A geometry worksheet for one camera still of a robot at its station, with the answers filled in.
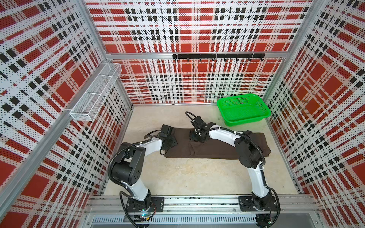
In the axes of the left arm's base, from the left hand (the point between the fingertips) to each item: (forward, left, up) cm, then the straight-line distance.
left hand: (175, 142), depth 97 cm
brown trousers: (-4, -7, -2) cm, 8 cm away
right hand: (+2, -12, +2) cm, 13 cm away
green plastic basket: (+27, -51, +3) cm, 58 cm away
